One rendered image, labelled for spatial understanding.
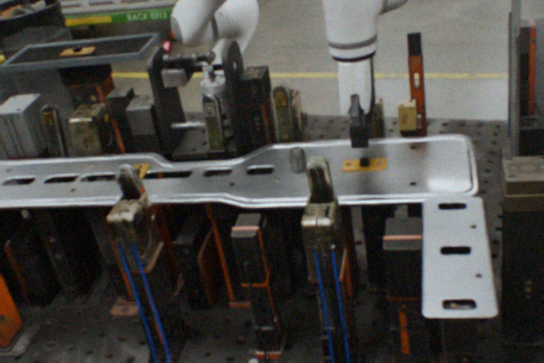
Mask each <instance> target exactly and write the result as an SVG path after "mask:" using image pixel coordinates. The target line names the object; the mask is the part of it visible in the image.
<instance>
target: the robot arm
mask: <svg viewBox="0 0 544 363"><path fill-rule="evenodd" d="M408 1H409V0H322V2H323V10H325V18H326V33H327V40H328V48H329V53H330V54H331V56H332V59H333V60H335V61H337V62H338V78H339V91H340V102H341V114H342V115H343V116H345V115H347V114H348V112H349V126H350V128H349V133H350V142H351V147H352V148H367V147H369V139H368V130H367V127H366V124H371V104H370V100H371V69H370V58H372V57H373V55H374V54H375V49H377V48H378V43H377V32H376V19H377V18H378V16H379V15H382V14H384V13H387V12H389V11H392V10H395V9H398V8H400V7H401V6H403V5H404V4H405V3H407V2H408ZM258 20H259V7H258V3H257V2H256V0H179V1H178V2H177V3H176V5H175V7H174V9H173V14H172V18H171V26H172V31H173V35H174V37H175V38H176V39H177V40H178V42H179V43H181V44H182V45H184V46H185V47H189V48H197V47H201V46H203V45H206V44H209V43H211V42H214V41H217V40H219V39H221V40H219V41H218V44H217V45H216V46H215V47H214V49H213V50H212V51H213V52H214V53H215V54H216V59H215V60H214V61H213V62H212V64H222V50H223V48H224V46H225V44H226V43H227V42H228V41H231V40H236V41H237V42H238V44H239V47H240V50H241V56H242V61H243V66H244V70H245V69H246V66H245V56H244V55H245V51H247V47H248V45H249V42H250V41H251V39H252V36H253V33H254V32H255V29H256V26H257V23H258Z"/></svg>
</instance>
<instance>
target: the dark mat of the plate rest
mask: <svg viewBox="0 0 544 363"><path fill-rule="evenodd" d="M153 37H154V36H149V37H131V38H122V40H112V41H103V42H92V43H74V44H66V45H55V46H45V47H39V48H28V49H27V50H26V51H25V52H23V53H22V54H20V55H19V56H18V57H15V58H14V59H13V60H12V61H11V62H10V63H8V64H7V65H20V64H30V63H40V61H50V60H69V59H80V58H90V57H100V56H110V55H120V54H131V53H138V52H140V51H141V50H142V49H143V48H144V47H145V45H146V44H147V43H148V42H149V41H150V39H151V38H153ZM78 46H82V47H83V48H92V47H96V49H95V50H94V51H93V52H92V53H91V54H83V55H72V56H60V55H61V54H62V53H63V52H65V51H66V50H71V49H73V48H74V47H78Z"/></svg>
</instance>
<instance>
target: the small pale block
mask: <svg viewBox="0 0 544 363"><path fill-rule="evenodd" d="M398 118H399V133H402V137H416V133H417V109H416V100H415V99H407V100H398ZM407 214H408V218H420V217H421V208H420V205H407Z"/></svg>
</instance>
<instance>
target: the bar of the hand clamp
mask: <svg viewBox="0 0 544 363"><path fill-rule="evenodd" d="M370 69H371V113H372V114H377V106H376V87H374V75H373V63H372V58H370Z"/></svg>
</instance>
